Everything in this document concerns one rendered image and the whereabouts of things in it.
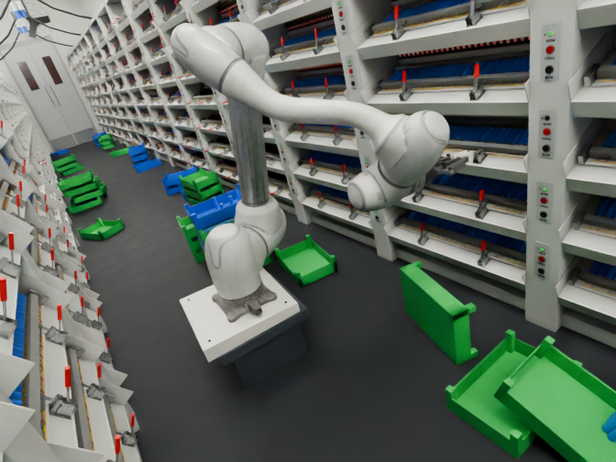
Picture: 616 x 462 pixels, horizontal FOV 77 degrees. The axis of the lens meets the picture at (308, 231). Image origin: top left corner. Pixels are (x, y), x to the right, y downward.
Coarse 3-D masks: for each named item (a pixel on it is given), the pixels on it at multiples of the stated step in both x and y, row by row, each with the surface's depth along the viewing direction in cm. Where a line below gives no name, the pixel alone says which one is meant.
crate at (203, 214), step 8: (232, 192) 202; (208, 200) 197; (216, 200) 199; (224, 200) 201; (192, 208) 195; (200, 208) 197; (208, 208) 199; (224, 208) 182; (232, 208) 184; (192, 216) 177; (200, 216) 194; (208, 216) 180; (216, 216) 182; (224, 216) 183; (200, 224) 179; (208, 224) 181
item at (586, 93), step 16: (608, 32) 91; (608, 48) 93; (592, 64) 91; (608, 64) 91; (576, 80) 88; (592, 80) 89; (608, 80) 88; (576, 96) 90; (592, 96) 87; (608, 96) 85; (576, 112) 91; (592, 112) 88; (608, 112) 86
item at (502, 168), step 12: (372, 144) 152; (444, 156) 129; (492, 156) 117; (468, 168) 121; (480, 168) 117; (492, 168) 114; (504, 168) 111; (516, 168) 109; (504, 180) 114; (516, 180) 111
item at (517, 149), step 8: (448, 144) 128; (456, 144) 126; (464, 144) 124; (472, 144) 122; (480, 144) 119; (488, 144) 118; (496, 144) 116; (504, 144) 114; (496, 152) 117; (504, 152) 114; (512, 152) 112; (520, 152) 110
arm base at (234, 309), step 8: (264, 288) 134; (216, 296) 136; (248, 296) 127; (256, 296) 128; (264, 296) 130; (272, 296) 131; (224, 304) 129; (232, 304) 127; (240, 304) 127; (248, 304) 126; (256, 304) 125; (224, 312) 129; (232, 312) 126; (240, 312) 126; (248, 312) 128; (256, 312) 126; (232, 320) 124
